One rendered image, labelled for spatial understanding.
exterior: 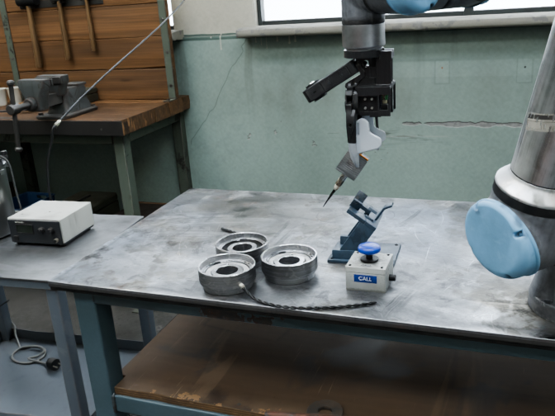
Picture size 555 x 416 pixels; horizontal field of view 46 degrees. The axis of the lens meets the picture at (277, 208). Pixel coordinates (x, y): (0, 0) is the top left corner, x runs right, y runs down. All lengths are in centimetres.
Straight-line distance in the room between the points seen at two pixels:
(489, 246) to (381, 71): 39
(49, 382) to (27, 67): 173
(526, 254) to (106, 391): 90
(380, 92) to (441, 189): 166
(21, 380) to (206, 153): 139
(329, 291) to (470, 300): 24
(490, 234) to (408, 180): 189
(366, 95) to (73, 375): 106
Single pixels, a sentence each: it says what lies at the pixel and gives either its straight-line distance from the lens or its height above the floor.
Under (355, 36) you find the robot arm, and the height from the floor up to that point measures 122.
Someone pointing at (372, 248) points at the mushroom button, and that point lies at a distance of 113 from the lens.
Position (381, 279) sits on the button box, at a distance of 113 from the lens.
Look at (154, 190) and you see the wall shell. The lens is 328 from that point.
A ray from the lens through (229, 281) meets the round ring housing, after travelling 114.
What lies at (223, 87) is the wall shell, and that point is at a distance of 296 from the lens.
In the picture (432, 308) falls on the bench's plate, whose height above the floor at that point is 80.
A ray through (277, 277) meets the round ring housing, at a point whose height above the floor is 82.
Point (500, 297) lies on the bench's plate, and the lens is 114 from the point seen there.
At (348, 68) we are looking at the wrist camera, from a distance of 118.
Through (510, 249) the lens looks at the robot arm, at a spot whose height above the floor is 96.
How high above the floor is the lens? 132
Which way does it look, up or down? 19 degrees down
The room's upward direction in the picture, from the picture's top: 4 degrees counter-clockwise
